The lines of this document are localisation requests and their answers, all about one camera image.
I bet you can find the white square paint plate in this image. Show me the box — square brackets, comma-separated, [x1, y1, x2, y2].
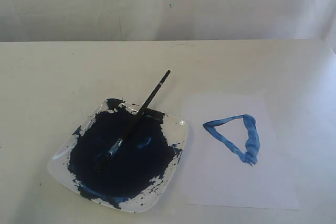
[47, 98, 188, 213]

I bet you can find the white paper sheet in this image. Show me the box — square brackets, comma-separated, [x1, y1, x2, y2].
[180, 93, 300, 210]

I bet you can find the black paintbrush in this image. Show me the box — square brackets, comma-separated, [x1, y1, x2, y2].
[94, 70, 171, 172]

